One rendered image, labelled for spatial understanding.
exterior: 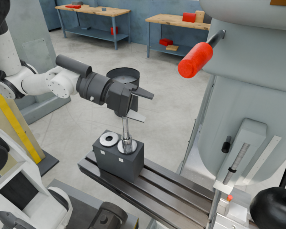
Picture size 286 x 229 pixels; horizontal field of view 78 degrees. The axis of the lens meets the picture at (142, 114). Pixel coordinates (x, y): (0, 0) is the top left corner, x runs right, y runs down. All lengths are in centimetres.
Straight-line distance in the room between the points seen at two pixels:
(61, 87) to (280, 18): 49
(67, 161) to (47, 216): 156
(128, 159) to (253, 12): 70
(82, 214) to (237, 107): 116
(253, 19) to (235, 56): 11
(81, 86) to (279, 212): 50
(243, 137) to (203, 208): 61
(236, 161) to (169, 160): 181
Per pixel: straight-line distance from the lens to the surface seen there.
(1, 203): 72
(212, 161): 51
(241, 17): 21
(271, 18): 21
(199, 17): 435
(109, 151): 84
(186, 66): 18
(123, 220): 132
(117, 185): 96
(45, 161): 243
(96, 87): 52
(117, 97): 51
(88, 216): 133
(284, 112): 39
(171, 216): 90
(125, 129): 74
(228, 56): 31
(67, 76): 56
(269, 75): 32
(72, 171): 225
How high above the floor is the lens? 178
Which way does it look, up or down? 40 degrees down
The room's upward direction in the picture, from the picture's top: straight up
